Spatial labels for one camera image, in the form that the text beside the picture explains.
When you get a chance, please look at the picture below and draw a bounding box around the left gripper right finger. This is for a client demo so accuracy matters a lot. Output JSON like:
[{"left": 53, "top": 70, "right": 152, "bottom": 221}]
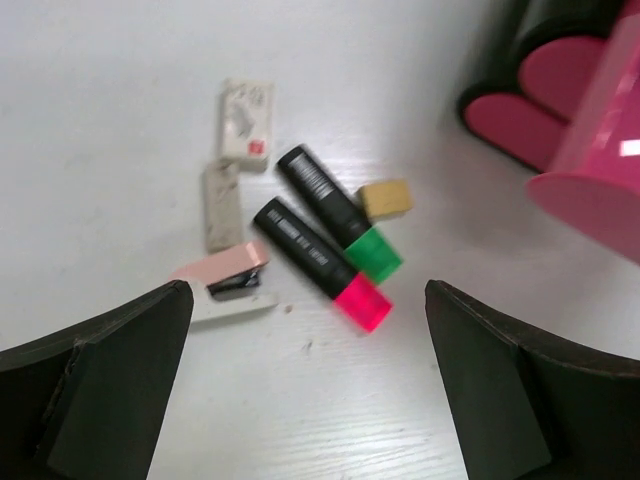
[{"left": 425, "top": 280, "right": 639, "bottom": 479}]

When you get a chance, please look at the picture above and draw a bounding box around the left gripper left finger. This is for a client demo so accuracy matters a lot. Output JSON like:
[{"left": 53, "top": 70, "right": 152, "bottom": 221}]
[{"left": 1, "top": 281, "right": 194, "bottom": 479}]

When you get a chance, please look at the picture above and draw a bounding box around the pink mini stapler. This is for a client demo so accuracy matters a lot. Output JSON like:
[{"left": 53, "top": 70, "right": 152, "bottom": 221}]
[{"left": 166, "top": 240, "right": 279, "bottom": 333}]

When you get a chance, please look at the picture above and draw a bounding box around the yellow eraser cube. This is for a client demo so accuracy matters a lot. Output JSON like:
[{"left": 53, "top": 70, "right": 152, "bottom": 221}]
[{"left": 357, "top": 179, "right": 414, "bottom": 221}]

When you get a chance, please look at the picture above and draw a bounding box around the pink highlighter marker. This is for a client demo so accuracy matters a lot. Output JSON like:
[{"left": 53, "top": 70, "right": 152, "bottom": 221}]
[{"left": 253, "top": 197, "right": 393, "bottom": 333}]

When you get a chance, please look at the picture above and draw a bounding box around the pink drawer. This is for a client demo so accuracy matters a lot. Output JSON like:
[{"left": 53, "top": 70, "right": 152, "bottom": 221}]
[{"left": 462, "top": 0, "right": 640, "bottom": 266}]

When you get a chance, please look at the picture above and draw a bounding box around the green highlighter marker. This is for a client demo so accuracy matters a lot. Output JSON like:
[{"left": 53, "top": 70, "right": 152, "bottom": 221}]
[{"left": 276, "top": 144, "right": 403, "bottom": 285}]

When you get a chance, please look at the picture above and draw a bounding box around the white eraser with sleeve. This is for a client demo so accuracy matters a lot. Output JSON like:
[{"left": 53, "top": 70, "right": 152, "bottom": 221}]
[{"left": 218, "top": 78, "right": 275, "bottom": 173}]

